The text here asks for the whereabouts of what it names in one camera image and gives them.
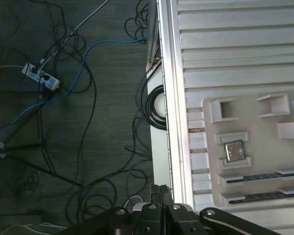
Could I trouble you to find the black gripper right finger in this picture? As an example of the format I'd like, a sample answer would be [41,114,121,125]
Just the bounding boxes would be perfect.
[163,185,281,235]

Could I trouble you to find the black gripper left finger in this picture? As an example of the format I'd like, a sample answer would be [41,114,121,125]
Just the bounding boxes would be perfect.
[77,185,164,235]

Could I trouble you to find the silver green CPU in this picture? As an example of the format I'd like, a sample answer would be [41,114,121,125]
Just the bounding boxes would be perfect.
[222,140,245,163]

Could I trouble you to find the white table side panel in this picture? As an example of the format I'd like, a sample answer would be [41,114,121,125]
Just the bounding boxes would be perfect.
[147,70,173,196]

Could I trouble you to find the RAM stick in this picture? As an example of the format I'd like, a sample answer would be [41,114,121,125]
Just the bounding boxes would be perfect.
[226,171,294,185]
[229,192,294,205]

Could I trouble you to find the grey plastic parts rack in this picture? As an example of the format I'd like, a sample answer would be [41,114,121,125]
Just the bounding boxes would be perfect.
[202,93,294,213]

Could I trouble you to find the black tripod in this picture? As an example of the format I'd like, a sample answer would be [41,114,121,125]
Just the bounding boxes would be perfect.
[0,141,84,188]

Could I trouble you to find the white power strip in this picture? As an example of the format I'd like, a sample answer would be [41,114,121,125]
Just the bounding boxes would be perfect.
[21,62,62,91]

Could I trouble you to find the coiled black cable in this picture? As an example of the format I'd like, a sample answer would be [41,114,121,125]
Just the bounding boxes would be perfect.
[145,86,168,130]

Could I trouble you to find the blue floor cable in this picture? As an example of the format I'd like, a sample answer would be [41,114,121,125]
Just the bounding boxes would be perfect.
[11,35,149,124]

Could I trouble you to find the white floor cable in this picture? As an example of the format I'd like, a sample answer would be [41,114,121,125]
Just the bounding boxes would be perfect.
[39,0,111,65]

